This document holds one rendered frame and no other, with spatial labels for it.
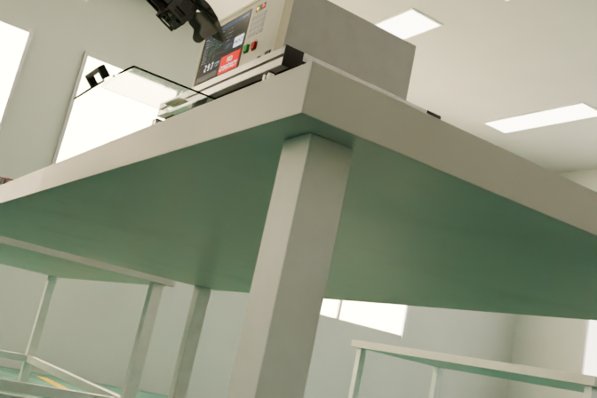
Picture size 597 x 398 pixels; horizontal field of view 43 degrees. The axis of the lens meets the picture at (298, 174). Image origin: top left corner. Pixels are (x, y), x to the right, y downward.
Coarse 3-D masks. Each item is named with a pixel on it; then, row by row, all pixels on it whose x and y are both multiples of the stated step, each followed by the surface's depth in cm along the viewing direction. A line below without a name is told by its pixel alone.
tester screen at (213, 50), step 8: (248, 16) 186; (232, 24) 193; (240, 24) 189; (224, 32) 196; (232, 32) 192; (240, 32) 187; (208, 40) 204; (216, 40) 199; (208, 48) 203; (216, 48) 198; (240, 48) 184; (208, 56) 201; (216, 56) 196; (200, 64) 204; (216, 64) 194; (200, 72) 202; (208, 72) 197; (216, 72) 192; (224, 72) 188; (208, 80) 195
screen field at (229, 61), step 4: (232, 52) 187; (236, 52) 185; (224, 56) 191; (228, 56) 188; (232, 56) 186; (236, 56) 184; (220, 60) 192; (224, 60) 190; (228, 60) 188; (232, 60) 186; (236, 60) 183; (220, 64) 191; (224, 64) 189; (228, 64) 187; (232, 64) 185; (236, 64) 183; (220, 68) 190; (224, 68) 188; (228, 68) 186; (220, 72) 190
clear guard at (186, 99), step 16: (112, 80) 184; (128, 80) 183; (144, 80) 180; (160, 80) 178; (80, 96) 186; (128, 96) 196; (144, 96) 193; (160, 96) 190; (176, 96) 187; (192, 96) 184; (208, 96) 183; (176, 112) 200
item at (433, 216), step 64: (320, 64) 66; (192, 128) 85; (256, 128) 72; (320, 128) 68; (384, 128) 69; (448, 128) 74; (0, 192) 175; (64, 192) 135; (128, 192) 121; (192, 192) 110; (256, 192) 100; (384, 192) 86; (448, 192) 80; (512, 192) 78; (576, 192) 83; (128, 256) 231; (192, 256) 193; (256, 256) 166; (384, 256) 129; (448, 256) 116; (512, 256) 106; (576, 256) 97
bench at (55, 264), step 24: (0, 240) 291; (24, 264) 410; (48, 264) 362; (72, 264) 325; (96, 264) 310; (48, 288) 471; (144, 312) 325; (144, 336) 322; (24, 360) 459; (144, 360) 321; (0, 384) 290; (24, 384) 295; (72, 384) 376
